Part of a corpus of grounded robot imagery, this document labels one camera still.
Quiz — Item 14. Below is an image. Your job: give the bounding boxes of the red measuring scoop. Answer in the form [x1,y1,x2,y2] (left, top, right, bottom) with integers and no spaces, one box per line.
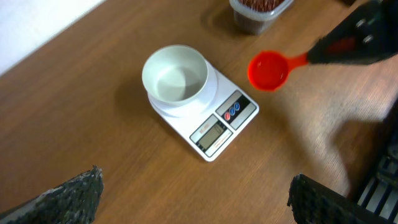
[247,51,309,91]

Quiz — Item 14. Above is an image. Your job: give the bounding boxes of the red adzuki beans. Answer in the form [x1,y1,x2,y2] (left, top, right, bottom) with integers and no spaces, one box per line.
[239,0,285,12]

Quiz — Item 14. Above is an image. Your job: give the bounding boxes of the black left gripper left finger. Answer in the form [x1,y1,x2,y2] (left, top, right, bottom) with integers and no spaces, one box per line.
[1,166,104,224]

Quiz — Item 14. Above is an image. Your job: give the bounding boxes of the clear plastic container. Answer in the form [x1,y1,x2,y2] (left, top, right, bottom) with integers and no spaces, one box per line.
[229,0,293,35]

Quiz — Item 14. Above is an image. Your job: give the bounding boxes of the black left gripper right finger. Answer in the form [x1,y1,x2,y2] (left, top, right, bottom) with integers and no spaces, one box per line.
[287,174,389,224]

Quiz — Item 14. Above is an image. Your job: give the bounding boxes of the white digital kitchen scale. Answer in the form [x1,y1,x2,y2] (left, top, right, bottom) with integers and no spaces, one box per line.
[149,63,259,162]

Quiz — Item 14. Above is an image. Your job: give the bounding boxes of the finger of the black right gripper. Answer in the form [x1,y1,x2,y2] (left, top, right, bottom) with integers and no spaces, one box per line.
[307,0,397,65]

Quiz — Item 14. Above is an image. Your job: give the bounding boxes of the white round bowl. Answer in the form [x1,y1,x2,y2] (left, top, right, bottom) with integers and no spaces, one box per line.
[142,45,210,105]

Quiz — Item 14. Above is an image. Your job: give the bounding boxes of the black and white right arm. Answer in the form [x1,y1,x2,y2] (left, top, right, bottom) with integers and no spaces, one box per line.
[307,0,397,215]

